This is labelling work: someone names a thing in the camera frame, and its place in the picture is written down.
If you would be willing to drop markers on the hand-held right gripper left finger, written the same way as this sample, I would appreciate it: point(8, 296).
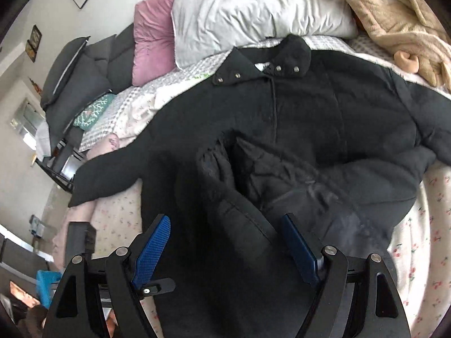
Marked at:
point(155, 246)

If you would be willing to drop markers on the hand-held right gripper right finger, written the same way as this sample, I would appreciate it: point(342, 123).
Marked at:
point(299, 250)

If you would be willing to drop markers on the black padded jacket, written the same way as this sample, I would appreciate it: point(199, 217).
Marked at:
point(299, 119)

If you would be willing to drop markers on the dark grey box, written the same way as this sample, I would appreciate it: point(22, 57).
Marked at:
point(81, 239)

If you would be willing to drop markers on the blue bag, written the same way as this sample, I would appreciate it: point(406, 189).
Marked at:
point(47, 287)

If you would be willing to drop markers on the cherry print bed sheet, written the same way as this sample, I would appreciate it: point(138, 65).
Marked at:
point(426, 239)

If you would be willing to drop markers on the teal patterned cushion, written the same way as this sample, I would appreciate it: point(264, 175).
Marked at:
point(93, 112)

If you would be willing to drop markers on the pink pillow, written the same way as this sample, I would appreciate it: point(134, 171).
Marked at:
point(151, 38)

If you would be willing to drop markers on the peach plush toy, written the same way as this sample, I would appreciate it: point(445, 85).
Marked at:
point(407, 62)

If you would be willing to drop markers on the white pillow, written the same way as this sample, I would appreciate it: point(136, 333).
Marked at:
point(246, 7)

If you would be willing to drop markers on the beige plush blanket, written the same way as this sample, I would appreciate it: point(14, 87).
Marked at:
point(387, 7)

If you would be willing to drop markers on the black chair frame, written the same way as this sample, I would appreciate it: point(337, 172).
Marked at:
point(60, 169)

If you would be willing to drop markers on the small wall ornament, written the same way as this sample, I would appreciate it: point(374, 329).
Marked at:
point(36, 86)

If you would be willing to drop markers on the dark framed wall plaque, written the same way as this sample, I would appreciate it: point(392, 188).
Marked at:
point(33, 44)

